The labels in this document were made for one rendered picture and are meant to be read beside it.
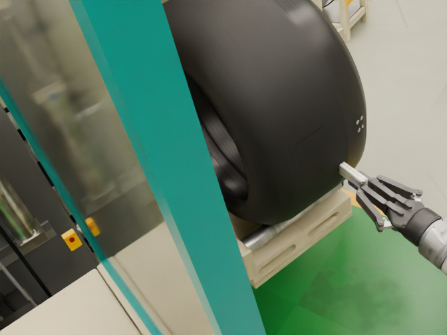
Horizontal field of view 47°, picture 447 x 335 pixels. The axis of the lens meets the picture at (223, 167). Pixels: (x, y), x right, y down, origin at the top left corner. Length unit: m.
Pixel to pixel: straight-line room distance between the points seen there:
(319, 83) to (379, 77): 2.45
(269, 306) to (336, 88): 1.41
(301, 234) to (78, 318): 0.71
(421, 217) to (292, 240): 0.43
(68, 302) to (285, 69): 0.58
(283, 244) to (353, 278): 1.01
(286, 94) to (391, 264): 1.50
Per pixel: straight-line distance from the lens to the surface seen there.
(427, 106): 3.22
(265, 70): 1.00
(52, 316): 0.90
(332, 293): 2.31
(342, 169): 1.15
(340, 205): 1.45
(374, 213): 1.08
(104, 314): 0.85
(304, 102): 1.03
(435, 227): 1.04
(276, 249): 1.36
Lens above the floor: 1.91
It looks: 40 degrees down
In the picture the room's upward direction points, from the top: 17 degrees counter-clockwise
